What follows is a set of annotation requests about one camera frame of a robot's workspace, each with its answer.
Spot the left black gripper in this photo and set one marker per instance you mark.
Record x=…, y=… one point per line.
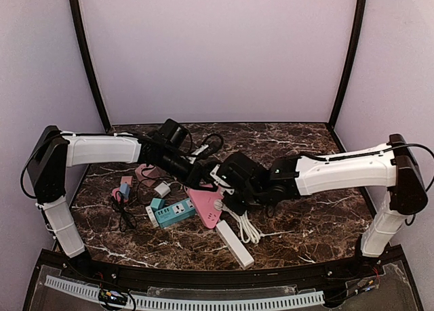
x=195, y=174

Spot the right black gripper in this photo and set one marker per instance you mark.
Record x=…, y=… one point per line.
x=235, y=196

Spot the pink triangular power strip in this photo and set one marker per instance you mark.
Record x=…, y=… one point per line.
x=207, y=205

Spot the teal power strip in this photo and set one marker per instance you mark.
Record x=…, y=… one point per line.
x=175, y=213

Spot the white usb charger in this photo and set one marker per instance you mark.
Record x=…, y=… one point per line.
x=162, y=189

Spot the white power strip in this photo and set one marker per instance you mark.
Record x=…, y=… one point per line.
x=235, y=246

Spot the teal charger plug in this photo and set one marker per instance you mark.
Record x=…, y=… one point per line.
x=157, y=204

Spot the pink cube socket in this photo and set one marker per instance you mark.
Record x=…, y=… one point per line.
x=147, y=173

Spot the light pink charger block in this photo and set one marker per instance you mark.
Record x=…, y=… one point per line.
x=125, y=187

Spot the bright pink plug adapter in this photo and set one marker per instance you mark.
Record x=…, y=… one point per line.
x=116, y=194

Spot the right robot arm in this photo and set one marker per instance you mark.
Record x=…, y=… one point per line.
x=391, y=165

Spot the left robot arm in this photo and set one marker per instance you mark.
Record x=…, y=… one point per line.
x=58, y=150

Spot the left circuit board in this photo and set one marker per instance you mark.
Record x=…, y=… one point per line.
x=112, y=296

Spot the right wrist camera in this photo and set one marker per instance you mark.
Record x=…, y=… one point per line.
x=222, y=185

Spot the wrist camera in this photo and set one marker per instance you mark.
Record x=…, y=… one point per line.
x=222, y=185
x=209, y=146

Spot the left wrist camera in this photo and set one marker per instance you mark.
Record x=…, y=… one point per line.
x=209, y=146

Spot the white slotted cable duct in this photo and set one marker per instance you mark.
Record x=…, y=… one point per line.
x=165, y=301

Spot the black front rail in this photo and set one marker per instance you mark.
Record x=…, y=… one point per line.
x=329, y=275

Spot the left black frame post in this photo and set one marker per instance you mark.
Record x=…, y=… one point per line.
x=88, y=64

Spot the black frame post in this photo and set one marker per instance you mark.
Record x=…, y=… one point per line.
x=348, y=63
x=88, y=64

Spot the right black frame post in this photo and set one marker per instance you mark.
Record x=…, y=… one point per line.
x=348, y=63

